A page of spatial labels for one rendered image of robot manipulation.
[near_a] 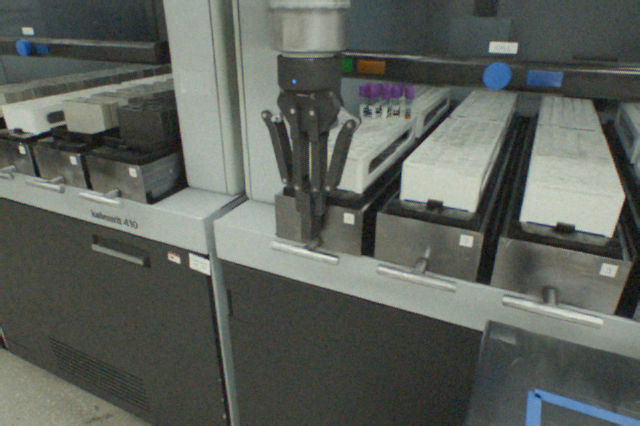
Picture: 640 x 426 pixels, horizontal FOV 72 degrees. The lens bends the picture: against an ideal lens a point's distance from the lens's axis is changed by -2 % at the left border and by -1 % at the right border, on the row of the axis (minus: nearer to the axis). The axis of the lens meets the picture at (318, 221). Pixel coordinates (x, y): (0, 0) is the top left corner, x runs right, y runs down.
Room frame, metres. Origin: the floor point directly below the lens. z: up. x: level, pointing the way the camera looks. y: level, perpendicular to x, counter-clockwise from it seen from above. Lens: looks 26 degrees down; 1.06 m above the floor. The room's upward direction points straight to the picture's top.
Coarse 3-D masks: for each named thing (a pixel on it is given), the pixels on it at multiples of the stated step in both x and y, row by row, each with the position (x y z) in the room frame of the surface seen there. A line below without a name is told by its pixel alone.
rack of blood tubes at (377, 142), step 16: (336, 128) 0.73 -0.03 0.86; (368, 128) 0.74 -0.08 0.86; (384, 128) 0.74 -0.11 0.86; (400, 128) 0.74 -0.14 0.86; (352, 144) 0.64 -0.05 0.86; (368, 144) 0.65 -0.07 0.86; (384, 144) 0.66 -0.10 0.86; (400, 144) 0.77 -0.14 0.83; (352, 160) 0.58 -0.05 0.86; (368, 160) 0.60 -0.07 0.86; (384, 160) 0.74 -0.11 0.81; (352, 176) 0.58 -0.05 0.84; (368, 176) 0.60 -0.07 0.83
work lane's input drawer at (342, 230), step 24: (288, 192) 0.59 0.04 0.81; (336, 192) 0.57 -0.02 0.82; (384, 192) 0.61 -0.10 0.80; (288, 216) 0.58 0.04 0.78; (336, 216) 0.55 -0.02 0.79; (360, 216) 0.53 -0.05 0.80; (312, 240) 0.55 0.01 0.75; (336, 240) 0.55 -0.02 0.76; (360, 240) 0.53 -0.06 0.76; (336, 264) 0.50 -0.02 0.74
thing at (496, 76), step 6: (492, 66) 0.53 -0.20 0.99; (498, 66) 0.53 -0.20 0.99; (504, 66) 0.52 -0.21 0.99; (486, 72) 0.53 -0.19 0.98; (492, 72) 0.53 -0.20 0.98; (498, 72) 0.52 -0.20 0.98; (504, 72) 0.52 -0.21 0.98; (510, 72) 0.52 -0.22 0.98; (486, 78) 0.53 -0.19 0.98; (492, 78) 0.53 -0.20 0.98; (498, 78) 0.52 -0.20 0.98; (504, 78) 0.52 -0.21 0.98; (510, 78) 0.52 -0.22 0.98; (486, 84) 0.53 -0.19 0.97; (492, 84) 0.53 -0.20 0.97; (498, 84) 0.52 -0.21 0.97; (504, 84) 0.52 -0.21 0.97
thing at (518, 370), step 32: (480, 352) 0.26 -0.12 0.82; (512, 352) 0.25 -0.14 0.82; (544, 352) 0.25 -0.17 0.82; (576, 352) 0.25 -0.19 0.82; (608, 352) 0.25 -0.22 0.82; (480, 384) 0.22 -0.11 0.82; (512, 384) 0.22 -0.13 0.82; (544, 384) 0.22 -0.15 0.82; (576, 384) 0.22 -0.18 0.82; (608, 384) 0.22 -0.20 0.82; (480, 416) 0.20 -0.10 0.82; (512, 416) 0.20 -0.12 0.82; (544, 416) 0.20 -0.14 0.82; (576, 416) 0.20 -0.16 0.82; (608, 416) 0.20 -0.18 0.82
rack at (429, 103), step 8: (416, 88) 1.12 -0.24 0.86; (424, 88) 1.12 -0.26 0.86; (432, 88) 1.12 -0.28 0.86; (440, 88) 1.12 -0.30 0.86; (416, 96) 1.02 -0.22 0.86; (424, 96) 1.02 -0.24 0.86; (432, 96) 1.02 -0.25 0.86; (440, 96) 1.02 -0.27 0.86; (448, 96) 1.09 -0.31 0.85; (416, 104) 0.93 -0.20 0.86; (424, 104) 0.93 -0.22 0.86; (432, 104) 0.94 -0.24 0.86; (440, 104) 1.12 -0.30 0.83; (448, 104) 1.11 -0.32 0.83; (416, 112) 0.86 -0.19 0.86; (424, 112) 0.88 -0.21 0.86; (432, 112) 1.02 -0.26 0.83; (440, 112) 1.03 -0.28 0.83; (424, 120) 1.03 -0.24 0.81; (432, 120) 0.95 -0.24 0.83; (416, 128) 0.86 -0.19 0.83; (424, 128) 0.89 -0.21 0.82; (416, 136) 0.86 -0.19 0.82
